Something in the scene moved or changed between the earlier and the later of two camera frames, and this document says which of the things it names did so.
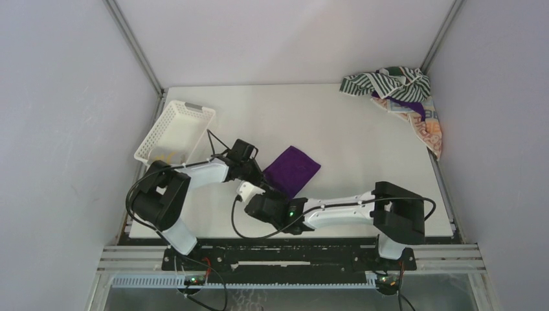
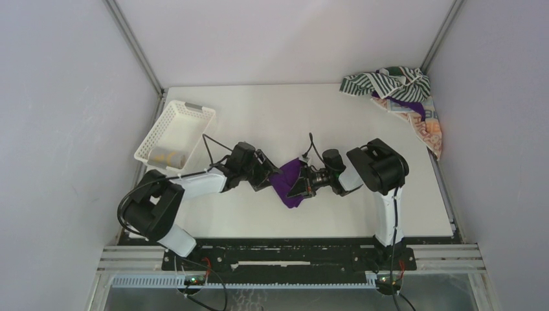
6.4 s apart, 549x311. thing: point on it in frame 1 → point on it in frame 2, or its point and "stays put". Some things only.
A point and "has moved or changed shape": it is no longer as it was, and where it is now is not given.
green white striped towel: [405, 83] stays put
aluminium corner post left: [137, 50] stays put
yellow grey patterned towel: [171, 155] stays put
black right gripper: [269, 194] → [305, 180]
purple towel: [292, 172] has moved or changed shape
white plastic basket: [175, 134] stays put
